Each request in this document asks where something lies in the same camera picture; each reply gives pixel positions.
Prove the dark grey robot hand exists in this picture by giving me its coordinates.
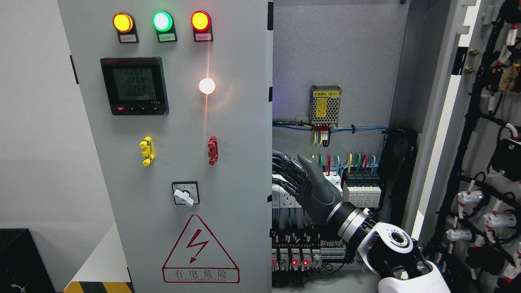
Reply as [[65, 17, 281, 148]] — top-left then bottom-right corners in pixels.
[[272, 150, 342, 225]]

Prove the grey cabinet door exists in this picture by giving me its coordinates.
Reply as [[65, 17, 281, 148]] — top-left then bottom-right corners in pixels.
[[391, 0, 520, 293], [58, 0, 272, 293]]

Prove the white socket breaker row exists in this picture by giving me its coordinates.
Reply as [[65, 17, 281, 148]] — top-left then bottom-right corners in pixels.
[[272, 171, 344, 208]]

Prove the black surge protector block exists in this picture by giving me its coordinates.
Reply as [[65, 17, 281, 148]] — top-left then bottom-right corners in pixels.
[[342, 172, 381, 208]]

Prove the relay terminal row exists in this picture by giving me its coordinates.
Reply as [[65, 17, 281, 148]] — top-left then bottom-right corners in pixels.
[[269, 225, 348, 271]]

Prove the metal mesh power supply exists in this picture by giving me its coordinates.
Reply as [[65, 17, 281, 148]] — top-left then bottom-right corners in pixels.
[[309, 85, 341, 125]]

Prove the grey electrical cabinet body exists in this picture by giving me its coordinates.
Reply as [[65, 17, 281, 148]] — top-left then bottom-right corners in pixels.
[[267, 0, 452, 293]]

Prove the red electric warning sticker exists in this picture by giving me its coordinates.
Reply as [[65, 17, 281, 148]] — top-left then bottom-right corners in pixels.
[[162, 214, 240, 283]]

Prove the white glowing indicator lamp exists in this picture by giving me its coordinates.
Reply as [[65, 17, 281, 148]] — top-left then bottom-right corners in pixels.
[[199, 77, 216, 95]]

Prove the red indicator lamp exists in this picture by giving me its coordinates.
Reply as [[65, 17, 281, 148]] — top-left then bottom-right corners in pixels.
[[190, 11, 211, 32]]

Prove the black digital power meter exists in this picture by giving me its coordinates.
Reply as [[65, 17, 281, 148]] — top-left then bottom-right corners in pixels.
[[100, 56, 169, 116]]

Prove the green indicator lamp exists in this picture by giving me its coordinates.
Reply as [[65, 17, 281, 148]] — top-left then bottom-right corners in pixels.
[[152, 11, 173, 32]]

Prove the yellow indicator lamp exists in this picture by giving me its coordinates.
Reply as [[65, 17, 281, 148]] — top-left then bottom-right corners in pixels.
[[112, 12, 134, 33]]

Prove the black box at left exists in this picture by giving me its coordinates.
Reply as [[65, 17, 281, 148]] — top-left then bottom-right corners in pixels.
[[0, 228, 55, 293]]

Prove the black corrugated cable conduit right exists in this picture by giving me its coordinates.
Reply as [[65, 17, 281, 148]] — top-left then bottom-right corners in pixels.
[[383, 128, 440, 261]]

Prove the red terminal post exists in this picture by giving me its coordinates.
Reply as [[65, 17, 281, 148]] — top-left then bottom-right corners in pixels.
[[207, 136, 219, 166]]

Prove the white rotary selector switch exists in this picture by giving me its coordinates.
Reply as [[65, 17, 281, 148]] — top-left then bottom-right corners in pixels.
[[171, 181, 200, 207]]

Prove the yellow terminal post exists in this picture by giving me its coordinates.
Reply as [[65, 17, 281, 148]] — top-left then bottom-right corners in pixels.
[[139, 136, 155, 166]]

